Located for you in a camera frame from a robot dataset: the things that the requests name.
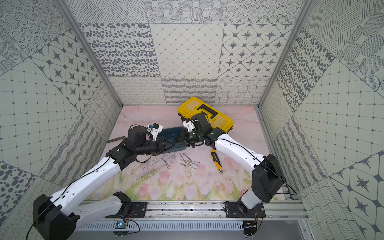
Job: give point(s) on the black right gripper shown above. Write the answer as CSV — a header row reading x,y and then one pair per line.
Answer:
x,y
183,136

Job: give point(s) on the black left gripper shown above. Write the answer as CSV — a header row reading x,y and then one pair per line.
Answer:
x,y
160,145

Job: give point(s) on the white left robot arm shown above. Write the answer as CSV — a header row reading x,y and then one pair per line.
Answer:
x,y
56,217

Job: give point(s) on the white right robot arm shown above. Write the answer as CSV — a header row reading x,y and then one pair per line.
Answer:
x,y
266,173

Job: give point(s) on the teal plastic storage box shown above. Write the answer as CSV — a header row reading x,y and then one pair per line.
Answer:
x,y
171,135

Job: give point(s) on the dark metal L-shaped wrench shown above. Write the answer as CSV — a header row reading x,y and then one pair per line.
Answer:
x,y
116,139

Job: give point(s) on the yellow black toolbox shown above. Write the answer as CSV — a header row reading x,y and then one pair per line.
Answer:
x,y
194,106

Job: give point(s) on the yellow black utility knife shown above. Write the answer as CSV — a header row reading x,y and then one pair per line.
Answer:
x,y
216,161

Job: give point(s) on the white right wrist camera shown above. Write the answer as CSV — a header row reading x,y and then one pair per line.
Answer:
x,y
189,125

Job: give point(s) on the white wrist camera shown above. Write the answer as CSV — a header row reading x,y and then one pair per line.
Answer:
x,y
155,129
189,125

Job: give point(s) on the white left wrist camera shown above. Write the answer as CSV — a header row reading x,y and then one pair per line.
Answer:
x,y
155,129

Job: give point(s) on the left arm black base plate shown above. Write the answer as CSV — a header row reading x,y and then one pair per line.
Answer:
x,y
135,210

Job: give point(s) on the aluminium mounting rail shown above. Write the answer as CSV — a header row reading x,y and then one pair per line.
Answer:
x,y
217,210

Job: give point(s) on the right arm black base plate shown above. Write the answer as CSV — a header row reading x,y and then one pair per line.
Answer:
x,y
240,210

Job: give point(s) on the white slotted cable duct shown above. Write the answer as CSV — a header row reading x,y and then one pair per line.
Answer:
x,y
164,226

